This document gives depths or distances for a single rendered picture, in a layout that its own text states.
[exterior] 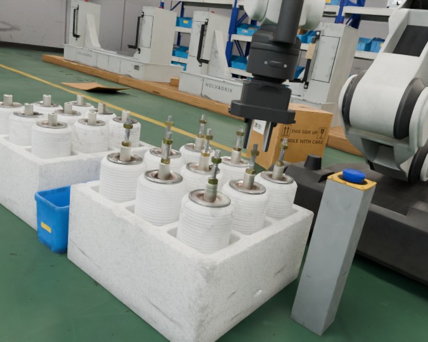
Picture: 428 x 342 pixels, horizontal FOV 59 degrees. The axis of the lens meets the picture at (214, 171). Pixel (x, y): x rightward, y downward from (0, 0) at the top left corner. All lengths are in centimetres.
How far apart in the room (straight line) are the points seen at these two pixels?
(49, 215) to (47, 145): 19
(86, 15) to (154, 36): 139
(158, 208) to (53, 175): 38
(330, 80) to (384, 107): 193
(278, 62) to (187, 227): 32
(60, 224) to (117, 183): 19
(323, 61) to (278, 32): 223
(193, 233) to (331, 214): 26
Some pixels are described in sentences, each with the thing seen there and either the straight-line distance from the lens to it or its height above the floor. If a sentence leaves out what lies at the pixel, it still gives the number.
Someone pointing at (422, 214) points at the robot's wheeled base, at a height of 20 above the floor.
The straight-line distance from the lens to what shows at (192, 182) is 79.
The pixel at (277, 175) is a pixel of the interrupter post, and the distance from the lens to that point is 84.
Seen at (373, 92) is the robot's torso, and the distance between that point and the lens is 94.
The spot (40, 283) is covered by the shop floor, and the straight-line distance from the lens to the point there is 87.
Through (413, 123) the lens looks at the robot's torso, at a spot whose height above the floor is 42.
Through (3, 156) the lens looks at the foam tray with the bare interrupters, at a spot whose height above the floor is 15.
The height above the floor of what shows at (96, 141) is 21.
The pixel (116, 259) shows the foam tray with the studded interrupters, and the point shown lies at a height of 8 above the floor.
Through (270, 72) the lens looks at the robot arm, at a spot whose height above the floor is 48.
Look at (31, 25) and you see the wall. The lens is 737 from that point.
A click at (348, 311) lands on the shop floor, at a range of 94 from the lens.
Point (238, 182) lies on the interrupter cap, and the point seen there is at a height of 25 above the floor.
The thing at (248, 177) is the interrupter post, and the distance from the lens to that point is 74.
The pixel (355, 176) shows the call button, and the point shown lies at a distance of 72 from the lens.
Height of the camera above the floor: 50
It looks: 18 degrees down
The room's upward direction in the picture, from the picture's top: 10 degrees clockwise
